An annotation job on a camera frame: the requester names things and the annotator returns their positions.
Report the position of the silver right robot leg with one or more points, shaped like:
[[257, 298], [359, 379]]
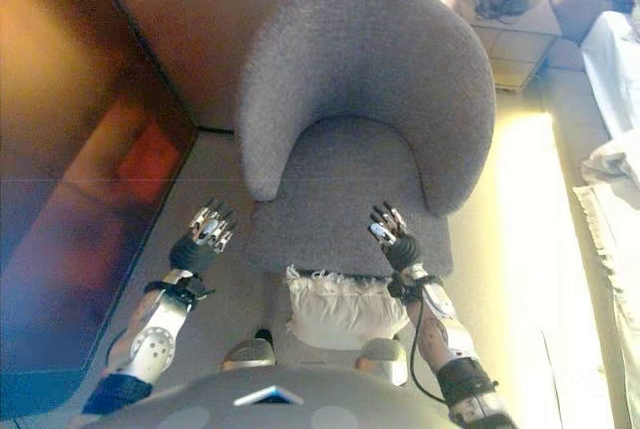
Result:
[[382, 359]]

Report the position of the silver left robot leg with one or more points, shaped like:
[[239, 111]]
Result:
[[247, 354]]

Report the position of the white bed sheet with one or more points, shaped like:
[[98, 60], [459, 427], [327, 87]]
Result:
[[615, 69]]

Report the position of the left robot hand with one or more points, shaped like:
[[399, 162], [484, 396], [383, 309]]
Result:
[[192, 251]]

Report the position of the silver robot leg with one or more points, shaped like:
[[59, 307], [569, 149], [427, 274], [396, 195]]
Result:
[[382, 359], [247, 354]]

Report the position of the glossy dark reflective panel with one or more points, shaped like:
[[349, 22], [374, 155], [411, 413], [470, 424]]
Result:
[[60, 149]]

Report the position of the grey fabric armchair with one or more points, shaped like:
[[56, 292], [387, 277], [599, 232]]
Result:
[[370, 49]]

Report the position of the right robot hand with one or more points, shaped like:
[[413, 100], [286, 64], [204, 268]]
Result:
[[400, 246]]

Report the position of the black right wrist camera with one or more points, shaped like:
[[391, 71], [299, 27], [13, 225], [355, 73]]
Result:
[[396, 286]]

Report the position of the white fringed cushion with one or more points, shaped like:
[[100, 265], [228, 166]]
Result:
[[340, 311]]

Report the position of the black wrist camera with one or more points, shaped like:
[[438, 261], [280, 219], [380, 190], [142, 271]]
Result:
[[396, 286], [197, 290]]

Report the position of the beige bedside table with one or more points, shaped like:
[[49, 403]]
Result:
[[510, 44]]

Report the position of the grey robot torso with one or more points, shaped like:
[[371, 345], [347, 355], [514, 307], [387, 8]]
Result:
[[280, 399]]

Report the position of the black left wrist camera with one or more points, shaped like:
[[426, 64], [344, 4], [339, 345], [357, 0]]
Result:
[[197, 290]]

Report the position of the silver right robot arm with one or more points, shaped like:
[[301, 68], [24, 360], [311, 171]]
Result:
[[440, 319]]

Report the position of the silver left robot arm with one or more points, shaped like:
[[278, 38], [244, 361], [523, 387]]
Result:
[[150, 339]]

